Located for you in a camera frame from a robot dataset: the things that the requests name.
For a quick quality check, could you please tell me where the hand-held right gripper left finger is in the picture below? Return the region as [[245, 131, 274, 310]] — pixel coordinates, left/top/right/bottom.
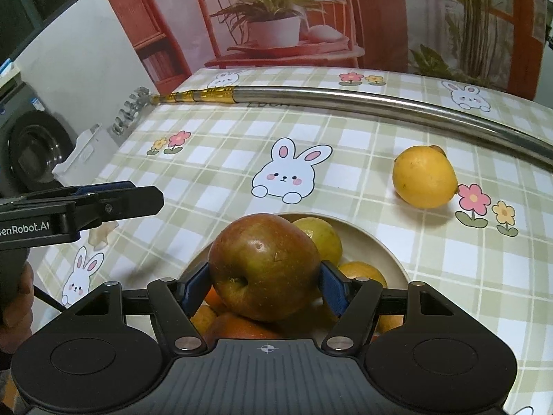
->
[[65, 263, 212, 353]]

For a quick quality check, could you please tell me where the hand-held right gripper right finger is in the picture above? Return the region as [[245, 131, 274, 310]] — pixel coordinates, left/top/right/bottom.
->
[[320, 260, 469, 354]]

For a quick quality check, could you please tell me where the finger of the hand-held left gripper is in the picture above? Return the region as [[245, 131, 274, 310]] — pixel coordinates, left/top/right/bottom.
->
[[0, 181, 135, 207], [65, 186, 164, 231]]

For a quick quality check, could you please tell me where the large orange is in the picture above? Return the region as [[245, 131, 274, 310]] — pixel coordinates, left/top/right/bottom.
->
[[337, 261, 388, 290]]

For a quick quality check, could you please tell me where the small yellow fruit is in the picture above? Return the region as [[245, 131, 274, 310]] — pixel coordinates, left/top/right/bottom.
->
[[293, 217, 343, 264]]

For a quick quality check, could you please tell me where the cream round plate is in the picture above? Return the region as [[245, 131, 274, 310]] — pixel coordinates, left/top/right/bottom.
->
[[179, 212, 410, 342]]

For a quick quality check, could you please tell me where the dark red-green apple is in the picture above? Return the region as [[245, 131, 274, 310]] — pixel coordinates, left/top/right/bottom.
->
[[208, 213, 322, 323]]

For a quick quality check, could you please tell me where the person's left hand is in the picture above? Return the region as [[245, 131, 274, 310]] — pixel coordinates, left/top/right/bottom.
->
[[0, 264, 34, 370]]

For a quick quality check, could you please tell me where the white plastic object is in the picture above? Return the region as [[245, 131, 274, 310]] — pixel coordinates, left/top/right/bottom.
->
[[54, 123, 104, 182]]

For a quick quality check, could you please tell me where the washing machine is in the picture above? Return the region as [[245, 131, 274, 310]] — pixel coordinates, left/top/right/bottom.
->
[[0, 79, 81, 197]]

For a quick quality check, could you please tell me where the yellow lemon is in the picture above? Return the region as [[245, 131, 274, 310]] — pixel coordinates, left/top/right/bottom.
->
[[392, 146, 459, 209]]

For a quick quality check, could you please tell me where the checked rabbit tablecloth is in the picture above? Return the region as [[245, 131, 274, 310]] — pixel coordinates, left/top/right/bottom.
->
[[37, 66, 553, 415]]

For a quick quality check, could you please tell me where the telescopic metal pole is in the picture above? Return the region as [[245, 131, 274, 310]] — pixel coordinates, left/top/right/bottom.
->
[[111, 85, 553, 163]]

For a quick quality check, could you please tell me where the dark window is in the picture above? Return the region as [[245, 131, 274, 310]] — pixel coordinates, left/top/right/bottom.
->
[[0, 0, 102, 59]]

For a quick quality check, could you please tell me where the printed backdrop cloth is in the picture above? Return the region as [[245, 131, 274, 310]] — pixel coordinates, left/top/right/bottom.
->
[[97, 0, 549, 100]]

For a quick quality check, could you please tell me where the black cable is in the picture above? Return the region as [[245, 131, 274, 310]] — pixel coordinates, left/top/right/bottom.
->
[[34, 287, 67, 312]]

